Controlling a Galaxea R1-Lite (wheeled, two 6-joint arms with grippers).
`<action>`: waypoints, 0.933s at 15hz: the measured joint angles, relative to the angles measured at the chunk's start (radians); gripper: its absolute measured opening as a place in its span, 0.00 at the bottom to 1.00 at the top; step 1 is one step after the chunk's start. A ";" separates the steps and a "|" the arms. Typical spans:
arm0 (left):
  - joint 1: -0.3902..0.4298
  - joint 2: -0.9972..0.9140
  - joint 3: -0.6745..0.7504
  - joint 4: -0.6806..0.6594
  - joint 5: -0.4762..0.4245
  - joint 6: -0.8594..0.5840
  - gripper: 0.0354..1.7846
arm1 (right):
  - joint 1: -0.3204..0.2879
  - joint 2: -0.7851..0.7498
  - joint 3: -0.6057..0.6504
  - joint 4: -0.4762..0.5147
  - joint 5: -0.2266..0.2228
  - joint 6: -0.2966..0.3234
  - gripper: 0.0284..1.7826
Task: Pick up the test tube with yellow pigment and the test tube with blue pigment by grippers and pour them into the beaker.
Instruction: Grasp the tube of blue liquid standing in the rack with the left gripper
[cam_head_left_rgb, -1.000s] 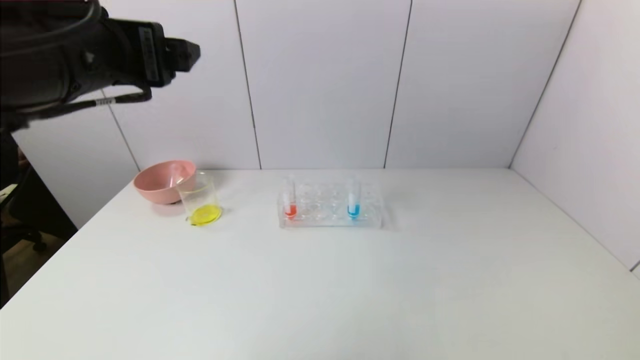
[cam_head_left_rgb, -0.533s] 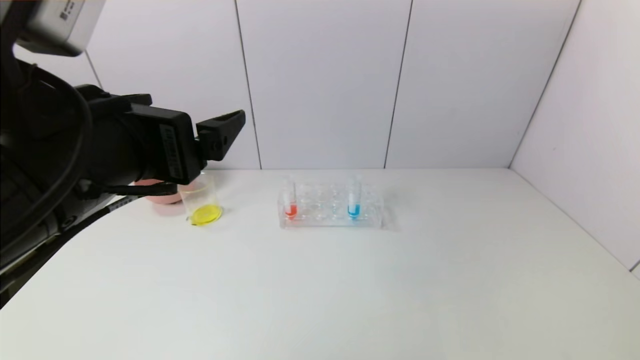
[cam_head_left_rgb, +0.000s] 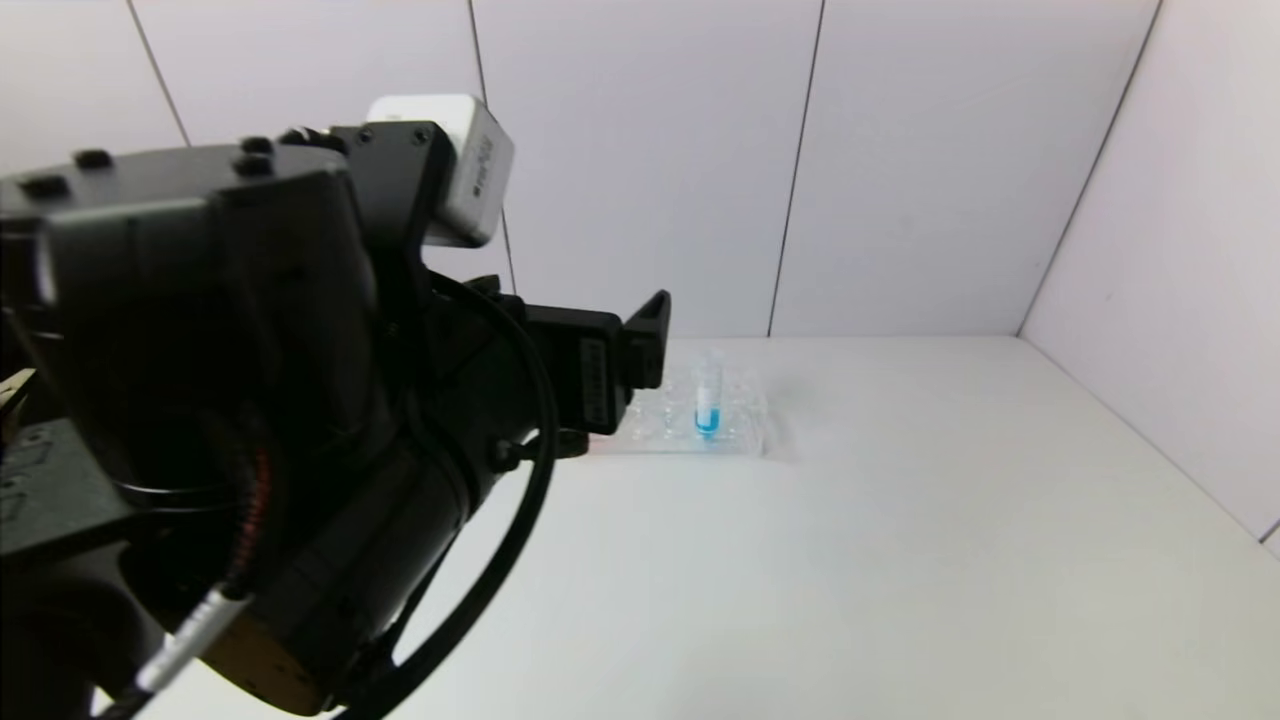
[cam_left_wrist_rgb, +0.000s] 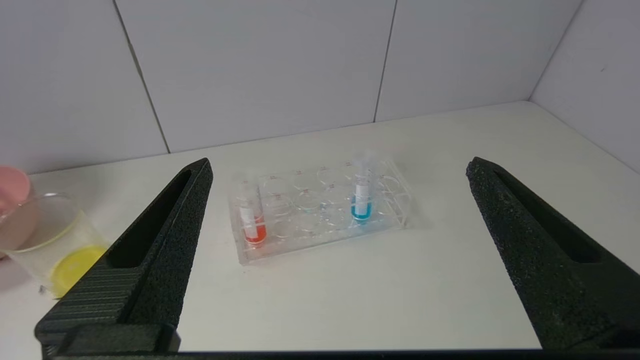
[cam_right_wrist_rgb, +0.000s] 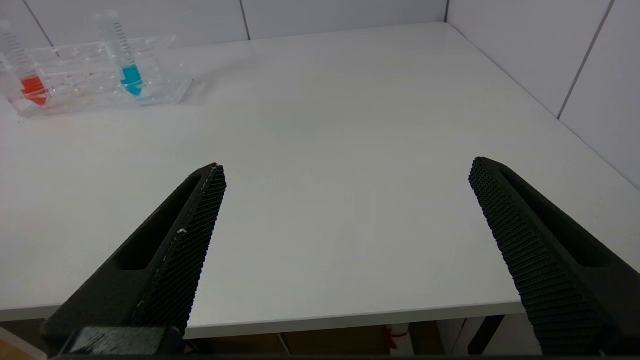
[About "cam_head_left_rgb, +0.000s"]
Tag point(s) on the clear acrylic test tube rack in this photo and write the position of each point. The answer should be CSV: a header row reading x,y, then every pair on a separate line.
x,y
740,420

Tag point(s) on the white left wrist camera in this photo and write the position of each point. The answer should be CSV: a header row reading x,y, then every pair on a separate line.
x,y
470,165

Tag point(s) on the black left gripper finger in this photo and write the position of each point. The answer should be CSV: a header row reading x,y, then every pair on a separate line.
x,y
650,345

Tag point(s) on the test tube with blue pigment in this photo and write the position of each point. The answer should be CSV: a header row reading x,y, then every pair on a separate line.
x,y
707,420

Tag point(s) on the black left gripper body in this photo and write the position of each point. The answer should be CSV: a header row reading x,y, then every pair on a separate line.
x,y
592,382

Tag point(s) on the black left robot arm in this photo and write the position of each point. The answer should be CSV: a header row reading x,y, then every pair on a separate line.
x,y
200,400

